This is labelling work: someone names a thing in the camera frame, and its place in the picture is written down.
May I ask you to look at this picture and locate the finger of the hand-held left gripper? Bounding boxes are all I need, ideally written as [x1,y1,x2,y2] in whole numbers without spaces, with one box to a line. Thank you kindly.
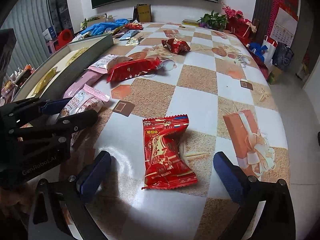
[0,97,73,126]
[9,110,98,143]

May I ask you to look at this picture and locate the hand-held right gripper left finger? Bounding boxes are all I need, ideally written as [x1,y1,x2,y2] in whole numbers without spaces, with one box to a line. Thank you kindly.
[27,151,112,240]

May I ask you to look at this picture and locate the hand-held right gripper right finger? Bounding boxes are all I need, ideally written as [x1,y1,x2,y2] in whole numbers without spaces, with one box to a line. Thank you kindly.
[213,151,297,240]

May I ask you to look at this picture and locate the pink white snack packet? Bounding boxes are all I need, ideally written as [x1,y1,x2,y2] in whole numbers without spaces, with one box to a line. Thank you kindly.
[57,84,111,147]
[89,54,133,74]

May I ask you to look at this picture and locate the grey box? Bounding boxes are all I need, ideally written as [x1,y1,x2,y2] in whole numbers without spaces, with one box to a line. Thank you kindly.
[11,34,114,103]

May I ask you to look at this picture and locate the red snack packet yellow label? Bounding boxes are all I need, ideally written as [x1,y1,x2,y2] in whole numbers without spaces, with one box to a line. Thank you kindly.
[141,114,198,190]

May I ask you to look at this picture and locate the long red snack packet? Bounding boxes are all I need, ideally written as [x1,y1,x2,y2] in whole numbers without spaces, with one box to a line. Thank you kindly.
[107,56,162,83]

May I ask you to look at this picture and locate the person's left forearm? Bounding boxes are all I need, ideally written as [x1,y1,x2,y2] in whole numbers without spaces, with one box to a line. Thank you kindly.
[0,184,38,230]

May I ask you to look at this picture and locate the clutter of small goods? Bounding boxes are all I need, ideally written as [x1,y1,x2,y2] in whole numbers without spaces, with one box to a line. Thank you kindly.
[0,64,35,105]

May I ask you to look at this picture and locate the pale yellow snack packet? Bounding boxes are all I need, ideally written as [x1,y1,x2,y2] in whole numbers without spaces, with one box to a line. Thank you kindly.
[65,47,89,65]

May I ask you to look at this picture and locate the pink plastic stool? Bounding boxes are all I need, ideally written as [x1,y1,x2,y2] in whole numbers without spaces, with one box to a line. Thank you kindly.
[46,40,60,54]

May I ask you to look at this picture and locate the red plastic jug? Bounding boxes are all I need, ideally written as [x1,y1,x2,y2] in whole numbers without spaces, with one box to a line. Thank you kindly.
[54,29,75,52]

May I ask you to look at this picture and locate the white blue carton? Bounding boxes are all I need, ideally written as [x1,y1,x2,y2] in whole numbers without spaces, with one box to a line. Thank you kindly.
[42,26,57,42]

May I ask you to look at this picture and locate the blue gloves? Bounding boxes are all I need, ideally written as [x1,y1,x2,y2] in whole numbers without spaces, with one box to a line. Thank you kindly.
[81,19,130,37]

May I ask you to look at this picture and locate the gold snack packet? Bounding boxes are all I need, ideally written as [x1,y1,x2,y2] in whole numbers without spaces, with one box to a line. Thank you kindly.
[125,36,143,46]

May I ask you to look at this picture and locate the light blue snack packet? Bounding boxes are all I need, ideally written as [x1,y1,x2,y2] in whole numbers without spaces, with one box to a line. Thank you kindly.
[119,29,138,40]

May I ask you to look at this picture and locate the small cardboard box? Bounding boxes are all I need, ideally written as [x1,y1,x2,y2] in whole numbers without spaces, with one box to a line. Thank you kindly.
[267,65,283,84]

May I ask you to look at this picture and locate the dark red cloth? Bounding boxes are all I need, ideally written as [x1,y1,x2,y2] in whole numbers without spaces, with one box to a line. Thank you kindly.
[246,44,270,80]

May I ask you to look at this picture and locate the yellow black paper bag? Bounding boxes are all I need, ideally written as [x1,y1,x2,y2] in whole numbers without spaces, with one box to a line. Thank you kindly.
[134,4,153,23]

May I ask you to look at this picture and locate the blue plastic bag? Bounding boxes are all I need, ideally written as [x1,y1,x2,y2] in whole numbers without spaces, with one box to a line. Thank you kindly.
[249,42,266,62]

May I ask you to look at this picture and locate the dark blue bag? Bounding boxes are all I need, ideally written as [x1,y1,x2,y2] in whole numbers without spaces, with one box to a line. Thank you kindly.
[272,42,294,68]

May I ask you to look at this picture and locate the white paper bag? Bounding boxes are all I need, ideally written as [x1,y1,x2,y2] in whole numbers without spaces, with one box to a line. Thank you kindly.
[261,35,278,68]

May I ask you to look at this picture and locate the green potted plant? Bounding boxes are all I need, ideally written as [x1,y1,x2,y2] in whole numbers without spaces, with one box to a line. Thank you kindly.
[197,10,228,32]

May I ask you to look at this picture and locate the pink artificial flowers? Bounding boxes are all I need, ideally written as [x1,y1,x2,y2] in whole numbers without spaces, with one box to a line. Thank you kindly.
[220,1,244,19]

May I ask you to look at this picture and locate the wall calendar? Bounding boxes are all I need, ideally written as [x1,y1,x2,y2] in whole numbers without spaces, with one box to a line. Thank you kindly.
[271,7,299,48]

